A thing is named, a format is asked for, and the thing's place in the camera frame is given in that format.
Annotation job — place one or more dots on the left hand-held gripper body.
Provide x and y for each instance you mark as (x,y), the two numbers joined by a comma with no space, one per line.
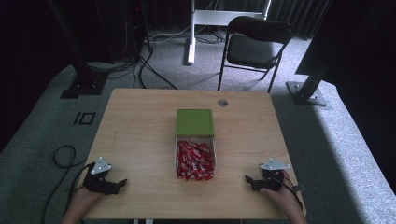
(97,180)

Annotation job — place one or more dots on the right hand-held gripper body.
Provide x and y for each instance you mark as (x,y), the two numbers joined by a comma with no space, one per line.
(270,177)

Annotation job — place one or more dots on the pile of red snack packets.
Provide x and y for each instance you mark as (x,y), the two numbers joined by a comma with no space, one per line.
(195,161)

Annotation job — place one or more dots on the green box lid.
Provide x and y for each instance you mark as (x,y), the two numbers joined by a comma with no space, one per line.
(195,122)

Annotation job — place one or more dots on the person's right hand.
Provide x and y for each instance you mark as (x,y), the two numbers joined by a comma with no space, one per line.
(279,196)

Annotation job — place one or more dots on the person's left hand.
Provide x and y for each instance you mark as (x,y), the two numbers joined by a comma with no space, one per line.
(83,197)

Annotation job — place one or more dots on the round table grommet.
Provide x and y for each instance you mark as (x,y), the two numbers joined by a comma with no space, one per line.
(222,103)

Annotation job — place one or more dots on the black metal stand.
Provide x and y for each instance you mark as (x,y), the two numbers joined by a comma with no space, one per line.
(309,81)
(82,62)

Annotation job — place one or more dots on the black folding chair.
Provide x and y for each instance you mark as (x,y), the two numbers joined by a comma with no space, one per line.
(252,46)

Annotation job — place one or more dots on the white desk frame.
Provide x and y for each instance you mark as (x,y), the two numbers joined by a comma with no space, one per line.
(214,21)

